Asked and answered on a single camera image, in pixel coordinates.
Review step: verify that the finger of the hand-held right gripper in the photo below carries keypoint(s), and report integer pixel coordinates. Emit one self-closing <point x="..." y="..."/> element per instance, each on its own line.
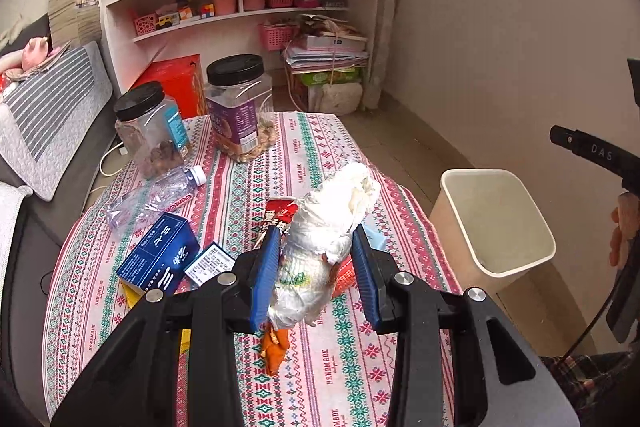
<point x="585" y="149"/>
<point x="635" y="82"/>

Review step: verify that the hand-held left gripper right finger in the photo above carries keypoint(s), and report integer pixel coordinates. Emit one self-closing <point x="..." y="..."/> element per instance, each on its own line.
<point x="365" y="279"/>

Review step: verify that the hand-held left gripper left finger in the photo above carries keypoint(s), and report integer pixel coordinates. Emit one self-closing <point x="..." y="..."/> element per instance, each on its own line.
<point x="265" y="279"/>

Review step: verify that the light blue small carton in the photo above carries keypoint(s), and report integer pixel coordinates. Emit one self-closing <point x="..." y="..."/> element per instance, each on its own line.
<point x="375" y="239"/>

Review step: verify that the red noodle packet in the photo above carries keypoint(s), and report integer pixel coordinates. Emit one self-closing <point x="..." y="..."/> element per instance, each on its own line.
<point x="277" y="217"/>

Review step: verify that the white plastic wad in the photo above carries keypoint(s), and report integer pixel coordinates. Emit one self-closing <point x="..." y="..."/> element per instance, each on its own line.
<point x="320" y="227"/>

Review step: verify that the white trash bin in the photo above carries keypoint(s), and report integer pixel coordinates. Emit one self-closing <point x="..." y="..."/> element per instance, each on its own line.
<point x="500" y="227"/>

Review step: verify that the yellow packet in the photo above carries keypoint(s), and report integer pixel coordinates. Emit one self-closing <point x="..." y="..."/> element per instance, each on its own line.
<point x="129" y="297"/>

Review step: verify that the person's right hand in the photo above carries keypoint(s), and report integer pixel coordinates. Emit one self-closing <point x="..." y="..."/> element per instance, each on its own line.
<point x="622" y="222"/>

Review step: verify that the orange packet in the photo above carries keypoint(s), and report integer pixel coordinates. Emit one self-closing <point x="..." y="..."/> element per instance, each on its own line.
<point x="345" y="279"/>

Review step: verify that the dark blue carton white label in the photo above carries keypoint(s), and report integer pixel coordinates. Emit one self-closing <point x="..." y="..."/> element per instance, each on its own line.
<point x="207" y="264"/>

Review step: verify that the orange peel scrap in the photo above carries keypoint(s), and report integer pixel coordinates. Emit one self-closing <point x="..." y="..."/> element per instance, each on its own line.
<point x="275" y="349"/>

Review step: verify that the person's plaid pants leg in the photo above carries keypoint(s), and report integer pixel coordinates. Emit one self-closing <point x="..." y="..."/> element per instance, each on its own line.
<point x="590" y="387"/>

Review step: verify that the patterned tablecloth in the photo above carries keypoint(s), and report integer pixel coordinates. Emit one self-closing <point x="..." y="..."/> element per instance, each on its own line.
<point x="310" y="147"/>

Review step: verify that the crushed clear plastic bottle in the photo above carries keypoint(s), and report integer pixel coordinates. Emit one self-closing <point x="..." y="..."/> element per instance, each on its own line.
<point x="145" y="204"/>

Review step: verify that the clear jar purple label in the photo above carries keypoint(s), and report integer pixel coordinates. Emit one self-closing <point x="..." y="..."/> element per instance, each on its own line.
<point x="240" y="117"/>

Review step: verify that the white sack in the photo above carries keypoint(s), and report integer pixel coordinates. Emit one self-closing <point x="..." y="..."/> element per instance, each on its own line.
<point x="335" y="99"/>

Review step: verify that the clear jar blue label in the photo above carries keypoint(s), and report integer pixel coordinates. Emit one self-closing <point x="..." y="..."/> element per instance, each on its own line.
<point x="150" y="137"/>

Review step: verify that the green box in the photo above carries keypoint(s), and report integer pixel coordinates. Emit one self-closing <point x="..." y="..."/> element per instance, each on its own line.
<point x="330" y="78"/>

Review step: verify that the red gift box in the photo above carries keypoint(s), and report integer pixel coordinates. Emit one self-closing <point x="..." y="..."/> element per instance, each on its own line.
<point x="172" y="82"/>

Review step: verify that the tied stack of papers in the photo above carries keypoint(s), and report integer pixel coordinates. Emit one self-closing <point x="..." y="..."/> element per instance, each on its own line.
<point x="325" y="52"/>

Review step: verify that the dark grey sofa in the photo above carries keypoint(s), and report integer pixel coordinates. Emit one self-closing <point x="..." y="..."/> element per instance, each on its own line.
<point x="30" y="247"/>

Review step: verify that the pink hanging basket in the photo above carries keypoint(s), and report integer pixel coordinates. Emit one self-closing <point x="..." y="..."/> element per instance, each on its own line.
<point x="275" y="36"/>

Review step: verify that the grey curtain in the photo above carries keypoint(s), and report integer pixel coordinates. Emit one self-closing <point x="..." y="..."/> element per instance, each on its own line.
<point x="382" y="7"/>

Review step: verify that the white quilted pad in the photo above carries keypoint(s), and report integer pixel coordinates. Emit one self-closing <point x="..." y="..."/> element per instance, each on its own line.
<point x="10" y="217"/>

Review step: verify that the colourful puzzle cube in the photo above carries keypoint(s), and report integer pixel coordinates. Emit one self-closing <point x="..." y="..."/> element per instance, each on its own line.
<point x="185" y="13"/>
<point x="206" y="10"/>

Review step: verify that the grey striped cushion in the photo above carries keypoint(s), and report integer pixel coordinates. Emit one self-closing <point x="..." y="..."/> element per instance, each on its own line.
<point x="50" y="107"/>

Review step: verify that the yellow toy truck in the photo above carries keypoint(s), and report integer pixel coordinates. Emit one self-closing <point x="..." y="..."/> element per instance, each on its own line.
<point x="166" y="22"/>

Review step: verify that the pink bowl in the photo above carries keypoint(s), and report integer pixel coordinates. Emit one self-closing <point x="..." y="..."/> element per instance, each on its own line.
<point x="306" y="2"/>

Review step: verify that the pink patterned basket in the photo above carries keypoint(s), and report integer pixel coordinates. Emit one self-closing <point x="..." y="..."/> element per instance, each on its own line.
<point x="145" y="24"/>

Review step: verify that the pink plush toy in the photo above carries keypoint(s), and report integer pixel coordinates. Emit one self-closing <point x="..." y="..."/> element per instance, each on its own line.
<point x="32" y="57"/>

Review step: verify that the tall stack of books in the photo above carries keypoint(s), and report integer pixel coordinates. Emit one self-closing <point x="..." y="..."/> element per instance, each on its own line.
<point x="75" y="12"/>

